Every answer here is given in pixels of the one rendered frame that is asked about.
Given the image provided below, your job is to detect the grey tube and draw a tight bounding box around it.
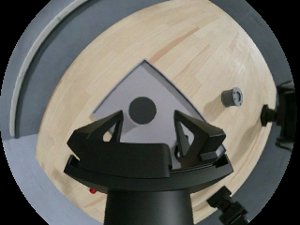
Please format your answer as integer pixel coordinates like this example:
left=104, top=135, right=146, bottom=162
left=127, top=95, right=158, bottom=127

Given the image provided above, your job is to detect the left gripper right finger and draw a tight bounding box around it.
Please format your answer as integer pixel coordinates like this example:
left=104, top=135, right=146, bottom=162
left=173, top=110, right=226, bottom=168

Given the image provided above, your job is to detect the dark grey cylinder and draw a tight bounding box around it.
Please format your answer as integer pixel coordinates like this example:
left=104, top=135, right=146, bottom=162
left=221, top=86, right=244, bottom=108

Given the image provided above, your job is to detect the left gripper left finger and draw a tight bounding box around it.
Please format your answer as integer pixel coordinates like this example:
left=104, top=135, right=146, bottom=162
left=71, top=110, right=124, bottom=143

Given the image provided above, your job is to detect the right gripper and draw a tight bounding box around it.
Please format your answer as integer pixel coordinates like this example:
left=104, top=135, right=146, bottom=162
left=275, top=80, right=297, bottom=152

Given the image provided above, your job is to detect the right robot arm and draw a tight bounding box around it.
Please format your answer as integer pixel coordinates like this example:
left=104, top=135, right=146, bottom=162
left=262, top=104, right=281, bottom=127

